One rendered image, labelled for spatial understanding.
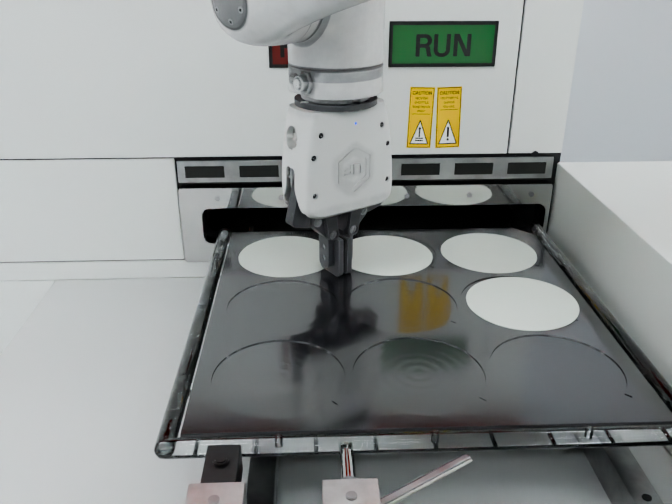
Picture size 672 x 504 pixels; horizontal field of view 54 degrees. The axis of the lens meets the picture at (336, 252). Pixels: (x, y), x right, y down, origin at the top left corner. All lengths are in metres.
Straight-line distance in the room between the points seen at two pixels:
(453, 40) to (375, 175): 0.21
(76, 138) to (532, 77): 0.52
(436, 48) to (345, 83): 0.21
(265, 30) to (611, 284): 0.41
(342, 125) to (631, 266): 0.29
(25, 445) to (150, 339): 0.17
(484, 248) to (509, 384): 0.24
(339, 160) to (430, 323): 0.16
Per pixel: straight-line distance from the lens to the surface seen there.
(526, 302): 0.64
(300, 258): 0.70
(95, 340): 0.75
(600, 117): 2.51
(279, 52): 0.75
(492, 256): 0.72
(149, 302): 0.81
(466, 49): 0.77
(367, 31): 0.57
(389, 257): 0.70
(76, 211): 0.85
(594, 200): 0.74
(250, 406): 0.50
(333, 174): 0.60
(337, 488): 0.42
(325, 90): 0.57
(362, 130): 0.61
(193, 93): 0.77
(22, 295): 0.92
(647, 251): 0.64
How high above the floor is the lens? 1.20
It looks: 25 degrees down
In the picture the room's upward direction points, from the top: straight up
